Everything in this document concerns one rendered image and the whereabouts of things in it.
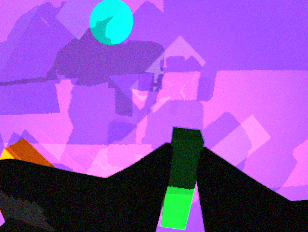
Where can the green rectangular post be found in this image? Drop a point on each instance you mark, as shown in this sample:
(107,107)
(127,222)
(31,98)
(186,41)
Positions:
(187,143)

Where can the cyan circle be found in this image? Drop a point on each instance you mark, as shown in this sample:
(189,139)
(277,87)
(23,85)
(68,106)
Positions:
(111,22)

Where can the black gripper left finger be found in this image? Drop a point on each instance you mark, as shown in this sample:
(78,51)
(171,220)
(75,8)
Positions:
(130,200)

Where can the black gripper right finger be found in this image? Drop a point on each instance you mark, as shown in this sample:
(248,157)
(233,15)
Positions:
(232,201)

